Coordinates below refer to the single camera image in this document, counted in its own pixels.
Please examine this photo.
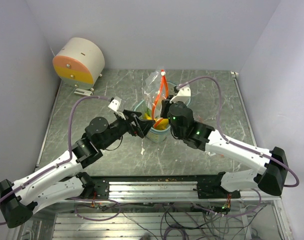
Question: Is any small white bracket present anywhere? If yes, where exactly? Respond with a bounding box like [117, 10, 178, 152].
[74, 88, 93, 97]

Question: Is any light blue plastic basket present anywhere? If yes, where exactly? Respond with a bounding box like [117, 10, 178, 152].
[134, 81, 192, 144]

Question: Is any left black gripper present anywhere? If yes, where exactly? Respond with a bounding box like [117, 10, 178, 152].
[100, 108, 155, 149]

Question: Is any clear zip bag orange zipper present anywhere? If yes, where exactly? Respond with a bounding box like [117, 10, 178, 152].
[143, 68, 170, 120]

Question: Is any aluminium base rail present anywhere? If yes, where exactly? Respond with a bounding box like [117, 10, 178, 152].
[23, 179, 282, 201]

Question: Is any round cream drawer box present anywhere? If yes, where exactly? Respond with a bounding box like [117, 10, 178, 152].
[52, 37, 105, 90]

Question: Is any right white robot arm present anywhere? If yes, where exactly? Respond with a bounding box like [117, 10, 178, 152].
[161, 99, 289, 198]

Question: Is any yellow toy banana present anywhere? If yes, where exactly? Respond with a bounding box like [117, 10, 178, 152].
[153, 118, 169, 131]

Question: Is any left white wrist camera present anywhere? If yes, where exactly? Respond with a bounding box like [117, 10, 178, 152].
[108, 96, 125, 119]

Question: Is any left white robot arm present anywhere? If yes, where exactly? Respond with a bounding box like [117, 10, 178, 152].
[0, 110, 155, 229]

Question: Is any white corner clip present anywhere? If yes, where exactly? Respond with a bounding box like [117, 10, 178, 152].
[231, 71, 239, 78]

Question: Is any tangle of floor cables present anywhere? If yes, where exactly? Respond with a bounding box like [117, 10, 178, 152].
[71, 197, 267, 240]

